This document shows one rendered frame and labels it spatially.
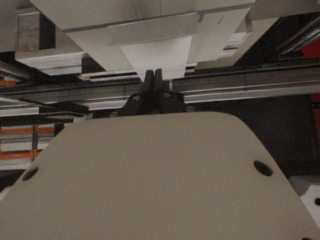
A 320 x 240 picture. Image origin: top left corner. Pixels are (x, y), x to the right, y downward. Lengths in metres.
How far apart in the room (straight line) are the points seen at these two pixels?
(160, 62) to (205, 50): 0.07
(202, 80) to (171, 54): 0.31
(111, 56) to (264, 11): 0.32
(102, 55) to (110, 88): 0.33
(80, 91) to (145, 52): 0.45
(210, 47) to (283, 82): 0.45
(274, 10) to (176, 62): 0.25
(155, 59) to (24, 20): 0.25
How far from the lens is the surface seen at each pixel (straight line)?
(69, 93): 0.62
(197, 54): 0.19
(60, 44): 0.29
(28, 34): 0.34
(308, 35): 0.59
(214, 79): 0.50
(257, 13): 0.38
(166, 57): 0.19
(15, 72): 0.74
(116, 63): 0.21
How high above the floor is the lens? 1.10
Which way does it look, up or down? 5 degrees down
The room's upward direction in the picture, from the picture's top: 177 degrees clockwise
